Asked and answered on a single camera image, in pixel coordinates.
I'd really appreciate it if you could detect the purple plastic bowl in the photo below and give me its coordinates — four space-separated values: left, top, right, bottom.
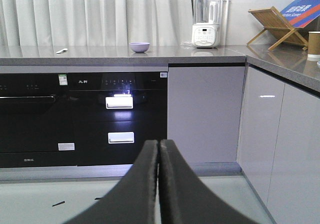
129 42 150 53

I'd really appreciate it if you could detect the black disinfection drawer cabinet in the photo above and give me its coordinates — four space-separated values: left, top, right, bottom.
67 71 168 166

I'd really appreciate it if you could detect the grey corner cabinet door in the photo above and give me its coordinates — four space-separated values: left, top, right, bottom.
238 67 285 204

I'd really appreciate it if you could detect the black built-in dishwasher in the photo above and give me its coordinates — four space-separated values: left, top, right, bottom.
0 73 77 168

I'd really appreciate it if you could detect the wooden folding dish rack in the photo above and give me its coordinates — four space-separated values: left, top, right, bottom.
247 6 309 51

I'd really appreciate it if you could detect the blue red sign board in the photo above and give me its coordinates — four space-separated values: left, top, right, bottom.
280 0 320 28

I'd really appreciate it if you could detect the brown paper coffee cup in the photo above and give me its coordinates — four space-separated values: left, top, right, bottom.
307 31 320 61

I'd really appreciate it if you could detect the light green plastic spoon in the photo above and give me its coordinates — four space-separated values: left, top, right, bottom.
56 48 68 55

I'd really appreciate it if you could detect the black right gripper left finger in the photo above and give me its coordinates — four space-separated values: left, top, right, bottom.
66 140 158 224

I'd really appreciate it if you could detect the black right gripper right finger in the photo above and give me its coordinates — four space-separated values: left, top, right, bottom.
158 139 255 224

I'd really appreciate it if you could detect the black tape strip left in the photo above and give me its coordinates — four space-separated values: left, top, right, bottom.
52 200 66 207

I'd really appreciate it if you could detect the white curtain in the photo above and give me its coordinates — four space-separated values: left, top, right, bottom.
0 0 193 46

